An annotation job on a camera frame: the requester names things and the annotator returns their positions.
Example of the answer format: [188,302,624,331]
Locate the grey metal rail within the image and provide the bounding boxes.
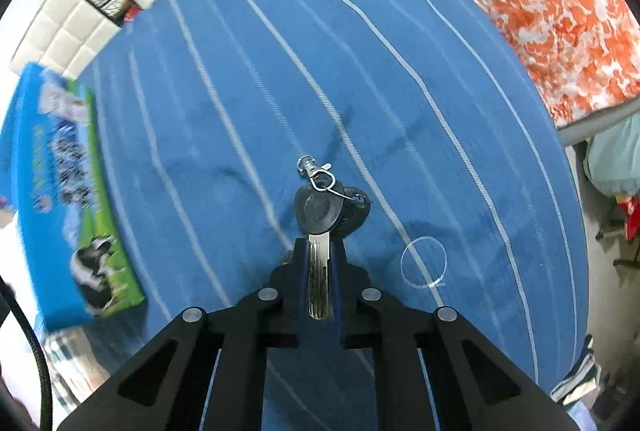
[557,98,640,147]

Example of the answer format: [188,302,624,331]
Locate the plaid cloth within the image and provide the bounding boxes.
[42,326,108,412]

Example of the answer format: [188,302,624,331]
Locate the blue printed cardboard box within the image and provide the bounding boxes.
[0,62,147,332]

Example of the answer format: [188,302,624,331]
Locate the orange floral blanket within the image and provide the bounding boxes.
[472,0,640,129]

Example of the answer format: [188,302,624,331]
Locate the black-headed key with clip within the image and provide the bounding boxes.
[292,155,373,319]

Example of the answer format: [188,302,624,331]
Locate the clear plastic ring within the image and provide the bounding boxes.
[400,236,447,288]

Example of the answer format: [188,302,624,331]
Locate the black cable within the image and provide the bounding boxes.
[0,276,53,431]

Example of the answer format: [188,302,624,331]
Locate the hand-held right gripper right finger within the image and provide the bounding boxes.
[327,238,578,431]

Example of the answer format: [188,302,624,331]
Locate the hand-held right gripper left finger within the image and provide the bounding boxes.
[57,236,313,431]

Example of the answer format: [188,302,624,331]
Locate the teal cloth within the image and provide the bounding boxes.
[582,114,640,198]

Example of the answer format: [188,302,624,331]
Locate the blue striped mat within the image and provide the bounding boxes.
[75,0,591,431]

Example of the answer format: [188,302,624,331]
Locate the green striped cloth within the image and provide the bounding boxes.
[550,336,598,404]

